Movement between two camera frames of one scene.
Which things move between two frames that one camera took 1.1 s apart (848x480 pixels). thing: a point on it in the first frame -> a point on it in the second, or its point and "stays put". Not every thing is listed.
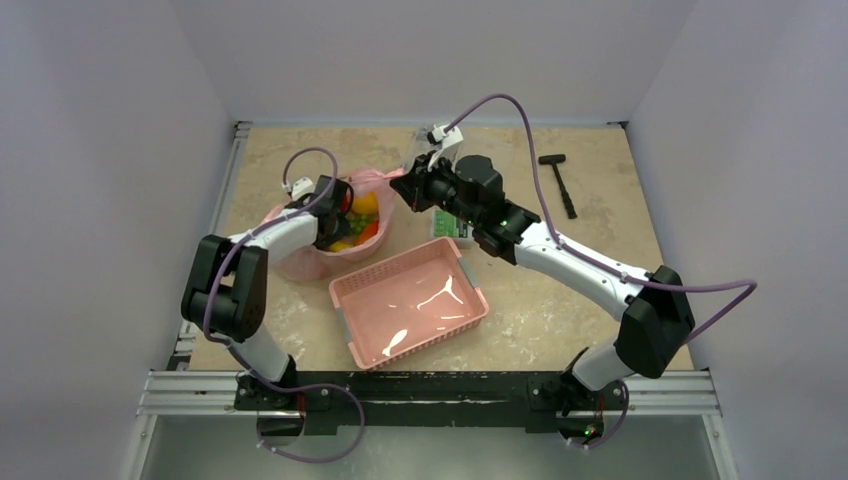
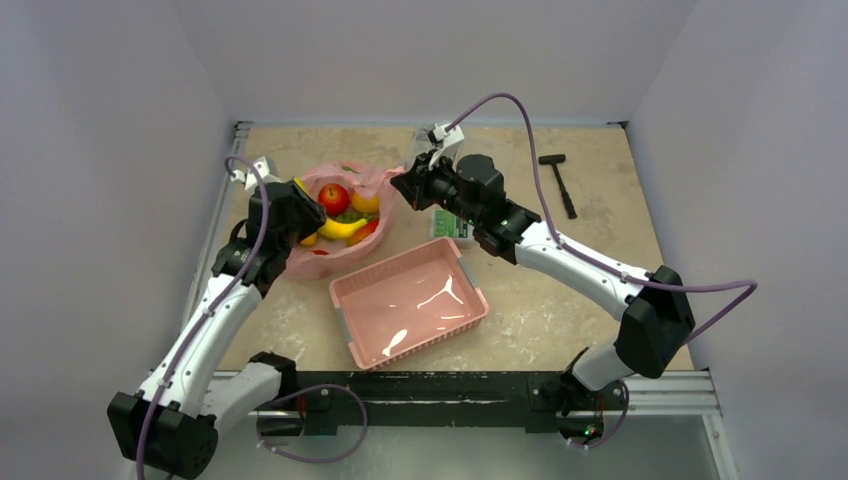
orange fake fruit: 365,204 stays put
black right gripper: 419,186 stays put
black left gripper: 342,230 -> 311,211
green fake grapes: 358,223 stays put
